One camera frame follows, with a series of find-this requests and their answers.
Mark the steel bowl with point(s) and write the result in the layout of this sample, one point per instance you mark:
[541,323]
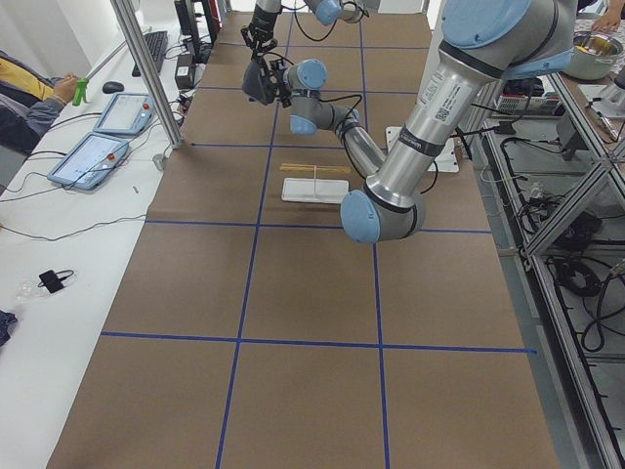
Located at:
[594,55]

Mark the black power adapter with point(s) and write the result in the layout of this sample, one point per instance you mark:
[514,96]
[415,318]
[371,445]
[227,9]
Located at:
[185,71]

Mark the far blue teach pendant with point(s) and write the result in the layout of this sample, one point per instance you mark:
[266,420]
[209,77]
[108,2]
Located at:
[125,115]

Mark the aluminium frame post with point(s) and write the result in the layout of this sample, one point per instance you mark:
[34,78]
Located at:
[125,14]

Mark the near blue teach pendant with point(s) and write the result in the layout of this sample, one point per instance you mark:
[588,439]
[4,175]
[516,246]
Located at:
[89,163]

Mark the small black device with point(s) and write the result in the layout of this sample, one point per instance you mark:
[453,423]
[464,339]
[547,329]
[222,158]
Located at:
[53,281]

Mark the person's hand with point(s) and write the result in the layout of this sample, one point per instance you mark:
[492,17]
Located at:
[65,88]

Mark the black computer mouse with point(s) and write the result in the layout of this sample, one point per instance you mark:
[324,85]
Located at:
[111,87]

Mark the person forearm grey sleeve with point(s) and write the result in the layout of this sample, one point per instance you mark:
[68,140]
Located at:
[23,127]

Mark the black keyboard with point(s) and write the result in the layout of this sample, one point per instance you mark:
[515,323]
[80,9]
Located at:
[157,43]

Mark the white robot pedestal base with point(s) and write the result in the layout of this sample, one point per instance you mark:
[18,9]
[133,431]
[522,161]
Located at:
[446,162]

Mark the green plastic clamp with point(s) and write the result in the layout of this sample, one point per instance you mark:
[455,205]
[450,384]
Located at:
[80,94]

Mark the white towel rack base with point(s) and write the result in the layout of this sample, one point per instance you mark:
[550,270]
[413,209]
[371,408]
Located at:
[307,190]

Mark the grey towel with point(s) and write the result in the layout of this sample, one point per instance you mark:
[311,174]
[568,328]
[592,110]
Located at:
[257,83]

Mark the blue teach pendant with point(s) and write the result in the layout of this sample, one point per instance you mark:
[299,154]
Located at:
[89,163]
[125,115]

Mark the wooden rack rod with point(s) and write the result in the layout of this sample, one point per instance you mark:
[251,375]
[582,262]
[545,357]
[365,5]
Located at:
[307,166]
[303,169]

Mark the left wooden rack rod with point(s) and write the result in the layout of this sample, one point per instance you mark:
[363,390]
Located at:
[303,169]

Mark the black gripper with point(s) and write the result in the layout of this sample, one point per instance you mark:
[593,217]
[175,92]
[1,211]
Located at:
[255,83]
[264,24]

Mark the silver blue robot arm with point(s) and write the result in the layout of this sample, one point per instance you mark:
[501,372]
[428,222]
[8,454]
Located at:
[327,12]
[482,41]

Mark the right wooden rack rod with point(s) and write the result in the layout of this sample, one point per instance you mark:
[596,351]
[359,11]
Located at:
[307,166]

